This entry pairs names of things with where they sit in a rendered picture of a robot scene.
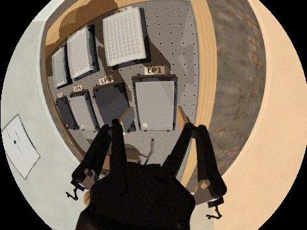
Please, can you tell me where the tan button panel box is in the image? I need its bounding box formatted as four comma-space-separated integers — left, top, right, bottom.
102, 139, 154, 171

